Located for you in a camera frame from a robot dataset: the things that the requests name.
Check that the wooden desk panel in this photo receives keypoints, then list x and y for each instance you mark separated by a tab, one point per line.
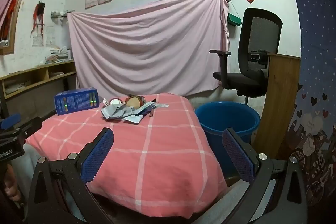
281	98

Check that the messy paper stack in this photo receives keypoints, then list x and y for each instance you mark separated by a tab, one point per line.
59	54

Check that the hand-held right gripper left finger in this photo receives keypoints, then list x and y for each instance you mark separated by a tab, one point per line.
97	153

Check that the grey white paper packet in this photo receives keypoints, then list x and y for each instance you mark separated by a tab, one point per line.
136	117

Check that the black office chair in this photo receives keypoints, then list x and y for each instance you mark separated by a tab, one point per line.
246	79

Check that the metal wall rack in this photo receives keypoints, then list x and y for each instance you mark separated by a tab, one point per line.
60	14

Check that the green hanging dustpan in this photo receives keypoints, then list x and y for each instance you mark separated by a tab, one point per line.
234	19

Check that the red tassel decoration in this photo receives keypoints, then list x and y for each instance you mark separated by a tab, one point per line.
38	14

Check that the blue plastic bucket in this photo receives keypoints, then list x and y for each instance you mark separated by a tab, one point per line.
225	113

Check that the blue cardboard box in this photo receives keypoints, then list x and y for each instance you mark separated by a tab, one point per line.
76	100

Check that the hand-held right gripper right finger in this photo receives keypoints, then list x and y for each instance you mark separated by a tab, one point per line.
239	155

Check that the pink hung sheet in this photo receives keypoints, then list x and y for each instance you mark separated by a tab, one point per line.
147	43

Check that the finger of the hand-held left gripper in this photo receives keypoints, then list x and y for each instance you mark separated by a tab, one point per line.
10	120
29	126

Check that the wooden shelf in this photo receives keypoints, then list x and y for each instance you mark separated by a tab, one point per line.
39	73

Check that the wooden window frame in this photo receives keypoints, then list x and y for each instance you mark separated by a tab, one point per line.
14	50

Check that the round white lid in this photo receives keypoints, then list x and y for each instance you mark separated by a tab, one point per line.
115	101

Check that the red cardboard packet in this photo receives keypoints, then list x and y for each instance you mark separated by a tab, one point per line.
134	101

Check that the white wall notice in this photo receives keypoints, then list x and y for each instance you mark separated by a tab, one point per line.
42	36

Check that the person's left hand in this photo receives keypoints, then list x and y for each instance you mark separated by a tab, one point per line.
11	187

